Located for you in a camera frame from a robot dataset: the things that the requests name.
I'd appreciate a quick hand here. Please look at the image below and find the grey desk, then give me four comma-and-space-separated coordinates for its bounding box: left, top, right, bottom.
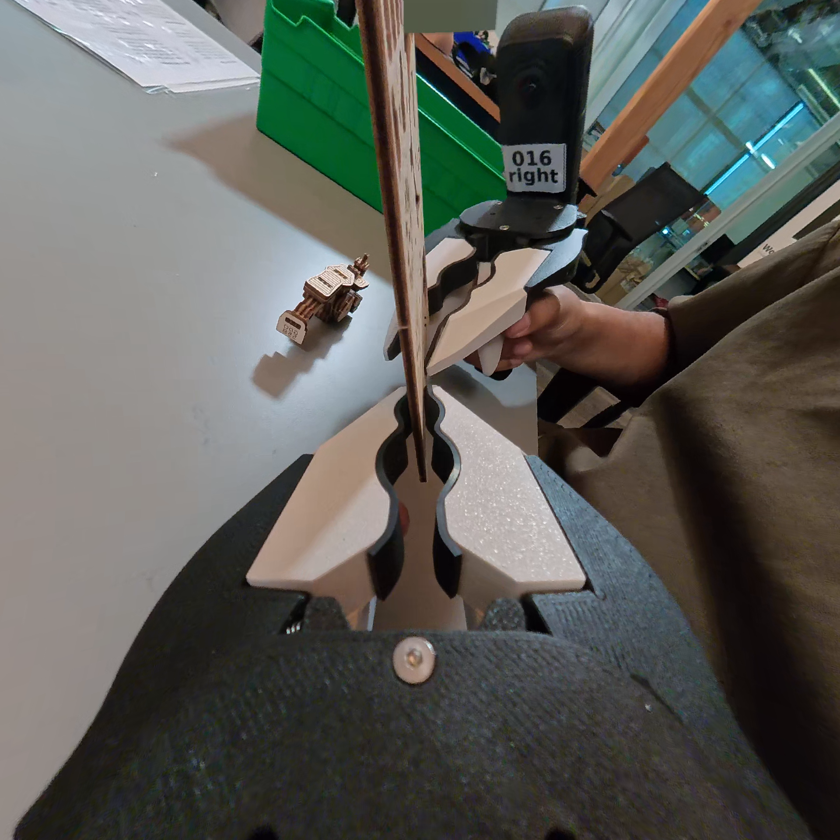
0, 0, 539, 840

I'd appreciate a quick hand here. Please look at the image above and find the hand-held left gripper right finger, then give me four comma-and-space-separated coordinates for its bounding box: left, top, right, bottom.
428, 386, 586, 606

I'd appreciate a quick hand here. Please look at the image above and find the black office chair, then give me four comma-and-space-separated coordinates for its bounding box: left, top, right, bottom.
584, 163, 706, 290

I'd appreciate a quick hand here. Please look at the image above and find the framed marker poster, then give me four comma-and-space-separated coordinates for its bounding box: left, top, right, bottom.
735, 209, 828, 271

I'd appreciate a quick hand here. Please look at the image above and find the wooden model vehicle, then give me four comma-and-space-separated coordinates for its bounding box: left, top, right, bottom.
274, 255, 370, 345

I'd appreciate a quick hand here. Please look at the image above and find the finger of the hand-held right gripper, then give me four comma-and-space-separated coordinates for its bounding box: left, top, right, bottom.
425, 247, 551, 376
382, 236, 483, 363

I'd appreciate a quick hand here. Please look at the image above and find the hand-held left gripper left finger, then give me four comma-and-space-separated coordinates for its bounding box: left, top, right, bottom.
246, 386, 411, 630

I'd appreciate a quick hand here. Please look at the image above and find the person's olive sweater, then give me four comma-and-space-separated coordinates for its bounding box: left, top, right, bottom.
538, 367, 840, 821

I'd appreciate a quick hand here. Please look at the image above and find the green storage bin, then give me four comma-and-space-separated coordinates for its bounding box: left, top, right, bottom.
256, 0, 508, 234

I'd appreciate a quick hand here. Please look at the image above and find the person's right forearm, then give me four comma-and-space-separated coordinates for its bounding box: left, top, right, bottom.
571, 220, 840, 460

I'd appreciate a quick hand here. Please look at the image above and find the wooden workbench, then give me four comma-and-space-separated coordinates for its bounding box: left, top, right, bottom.
415, 33, 503, 122

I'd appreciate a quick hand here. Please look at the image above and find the printed paper sheet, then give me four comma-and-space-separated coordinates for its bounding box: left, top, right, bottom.
13, 0, 261, 94

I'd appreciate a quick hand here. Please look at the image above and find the person's right hand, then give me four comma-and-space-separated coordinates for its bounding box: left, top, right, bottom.
497, 290, 597, 380

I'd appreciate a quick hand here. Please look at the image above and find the wooden beam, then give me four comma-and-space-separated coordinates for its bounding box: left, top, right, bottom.
581, 0, 765, 188

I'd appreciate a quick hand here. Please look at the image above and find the laser-cut wooden gear sheet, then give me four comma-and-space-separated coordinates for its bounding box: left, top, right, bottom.
354, 0, 433, 484

